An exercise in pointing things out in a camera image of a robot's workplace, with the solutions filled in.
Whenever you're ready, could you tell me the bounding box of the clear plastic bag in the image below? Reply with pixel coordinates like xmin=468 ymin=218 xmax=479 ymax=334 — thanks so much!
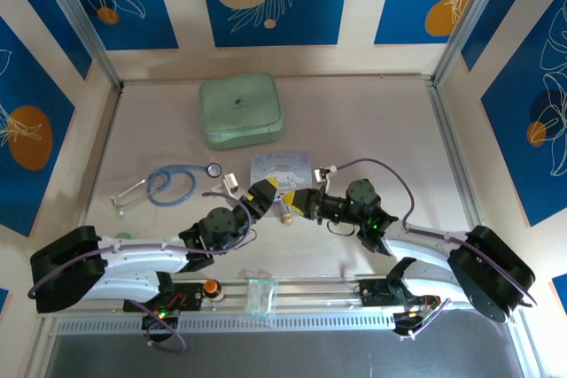
xmin=249 ymin=151 xmax=316 ymax=202
xmin=241 ymin=269 xmax=278 ymax=320

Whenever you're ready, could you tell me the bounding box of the orange capped small bottle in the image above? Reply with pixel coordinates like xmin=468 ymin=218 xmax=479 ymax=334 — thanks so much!
xmin=203 ymin=279 xmax=226 ymax=302

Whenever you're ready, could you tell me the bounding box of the blue stethoscope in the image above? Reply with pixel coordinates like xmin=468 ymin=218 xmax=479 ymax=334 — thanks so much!
xmin=110 ymin=161 xmax=223 ymax=219

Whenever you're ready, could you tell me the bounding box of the mint green square case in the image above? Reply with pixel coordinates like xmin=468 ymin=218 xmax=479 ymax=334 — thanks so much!
xmin=198 ymin=71 xmax=285 ymax=151

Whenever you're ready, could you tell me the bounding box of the thin black cable loop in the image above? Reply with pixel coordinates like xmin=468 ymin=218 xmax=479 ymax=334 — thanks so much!
xmin=325 ymin=220 xmax=356 ymax=236

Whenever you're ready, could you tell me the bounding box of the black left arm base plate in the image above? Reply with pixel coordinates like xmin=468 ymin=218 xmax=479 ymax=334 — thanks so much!
xmin=122 ymin=281 xmax=206 ymax=313

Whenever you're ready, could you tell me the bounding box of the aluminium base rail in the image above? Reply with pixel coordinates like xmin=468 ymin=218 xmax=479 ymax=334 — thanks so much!
xmin=166 ymin=278 xmax=402 ymax=318

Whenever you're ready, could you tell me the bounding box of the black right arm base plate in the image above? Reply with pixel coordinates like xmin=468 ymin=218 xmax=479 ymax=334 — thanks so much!
xmin=358 ymin=278 xmax=444 ymax=309

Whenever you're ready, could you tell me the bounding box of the aluminium table side rail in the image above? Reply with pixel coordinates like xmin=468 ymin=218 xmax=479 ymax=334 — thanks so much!
xmin=427 ymin=80 xmax=485 ymax=231

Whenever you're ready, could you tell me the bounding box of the grey slotted cable duct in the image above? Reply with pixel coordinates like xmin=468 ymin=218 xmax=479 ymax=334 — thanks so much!
xmin=55 ymin=312 xmax=400 ymax=336

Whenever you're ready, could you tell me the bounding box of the aluminium frame post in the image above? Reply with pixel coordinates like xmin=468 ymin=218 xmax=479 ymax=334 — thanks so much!
xmin=431 ymin=0 xmax=517 ymax=86
xmin=33 ymin=0 xmax=124 ymax=89

